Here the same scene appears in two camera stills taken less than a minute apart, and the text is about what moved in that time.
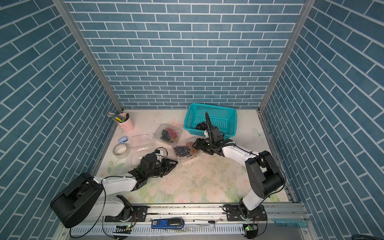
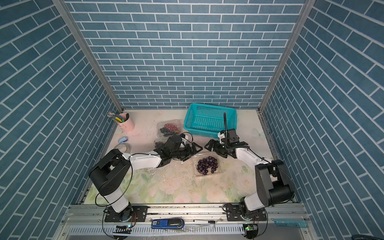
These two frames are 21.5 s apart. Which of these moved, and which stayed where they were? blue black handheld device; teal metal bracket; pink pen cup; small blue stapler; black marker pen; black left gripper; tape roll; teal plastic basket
Moved: black left gripper
Stayed: teal metal bracket; small blue stapler; tape roll; pink pen cup; black marker pen; blue black handheld device; teal plastic basket
